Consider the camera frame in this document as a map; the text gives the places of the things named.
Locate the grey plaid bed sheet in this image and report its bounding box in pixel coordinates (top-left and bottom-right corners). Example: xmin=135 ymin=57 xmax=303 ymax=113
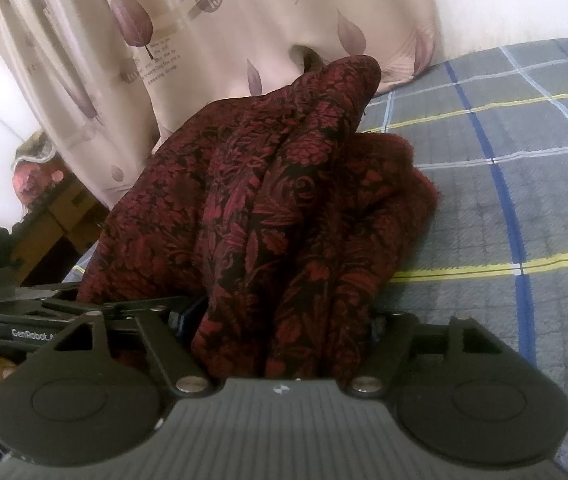
xmin=66 ymin=37 xmax=568 ymax=478

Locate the brown wooden cabinet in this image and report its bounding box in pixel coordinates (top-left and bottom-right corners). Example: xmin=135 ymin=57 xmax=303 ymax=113
xmin=11 ymin=174 xmax=107 ymax=286

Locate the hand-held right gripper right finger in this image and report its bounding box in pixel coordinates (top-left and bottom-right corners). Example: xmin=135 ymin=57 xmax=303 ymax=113
xmin=346 ymin=310 xmax=511 ymax=394

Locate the beige leaf-print curtain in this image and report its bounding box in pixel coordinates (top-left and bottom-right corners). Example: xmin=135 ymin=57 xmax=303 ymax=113
xmin=0 ymin=0 xmax=439 ymax=211

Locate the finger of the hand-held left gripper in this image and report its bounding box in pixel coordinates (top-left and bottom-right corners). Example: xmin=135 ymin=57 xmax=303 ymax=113
xmin=38 ymin=296 xmax=195 ymax=333

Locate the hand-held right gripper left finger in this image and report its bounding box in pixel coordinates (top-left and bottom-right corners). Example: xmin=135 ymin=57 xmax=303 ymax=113
xmin=28 ymin=305 xmax=213 ymax=394

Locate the dark red floral garment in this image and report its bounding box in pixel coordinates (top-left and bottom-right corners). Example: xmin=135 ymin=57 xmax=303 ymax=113
xmin=78 ymin=55 xmax=440 ymax=380

